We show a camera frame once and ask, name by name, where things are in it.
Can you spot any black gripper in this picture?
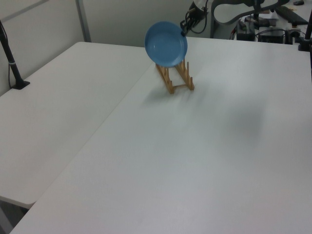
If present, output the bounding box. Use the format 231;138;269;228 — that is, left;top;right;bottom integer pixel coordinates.
179;7;201;38

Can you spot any blue round plate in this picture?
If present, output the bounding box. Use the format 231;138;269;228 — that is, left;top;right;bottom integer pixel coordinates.
144;21;189;69

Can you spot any wooden plate rack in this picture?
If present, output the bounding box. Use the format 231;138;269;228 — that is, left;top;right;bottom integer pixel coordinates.
155;55;195;95

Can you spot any black electronics box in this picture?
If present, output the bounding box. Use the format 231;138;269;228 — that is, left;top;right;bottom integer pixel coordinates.
235;20;256;41

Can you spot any black flat device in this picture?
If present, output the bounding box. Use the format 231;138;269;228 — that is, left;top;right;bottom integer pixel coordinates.
258;29;286;44

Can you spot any black keyboard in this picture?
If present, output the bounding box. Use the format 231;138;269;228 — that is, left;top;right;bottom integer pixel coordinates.
274;5;309;25

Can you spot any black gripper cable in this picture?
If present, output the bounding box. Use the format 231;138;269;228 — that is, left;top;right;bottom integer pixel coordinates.
192;0;209;35

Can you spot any grey curved chair frame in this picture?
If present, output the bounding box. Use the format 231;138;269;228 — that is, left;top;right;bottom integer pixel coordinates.
210;0;273;39

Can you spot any black clamped camera pole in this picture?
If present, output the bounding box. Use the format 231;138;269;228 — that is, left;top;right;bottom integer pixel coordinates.
297;14;312;52

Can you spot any black camera pole with base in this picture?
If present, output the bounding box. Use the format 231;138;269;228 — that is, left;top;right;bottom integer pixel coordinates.
0;19;31;91

